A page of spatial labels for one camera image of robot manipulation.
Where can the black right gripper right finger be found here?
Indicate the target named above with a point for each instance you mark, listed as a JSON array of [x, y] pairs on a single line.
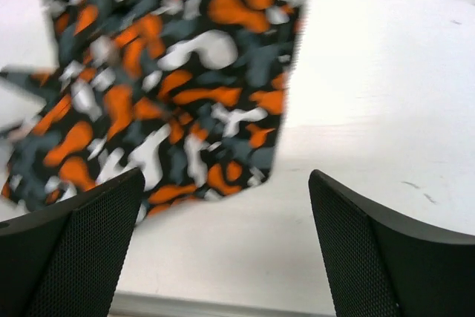
[[380, 262]]

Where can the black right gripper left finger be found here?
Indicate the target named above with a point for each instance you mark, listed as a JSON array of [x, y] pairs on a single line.
[[66, 259]]

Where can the orange camouflage shorts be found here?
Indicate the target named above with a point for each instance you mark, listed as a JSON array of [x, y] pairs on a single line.
[[191, 92]]

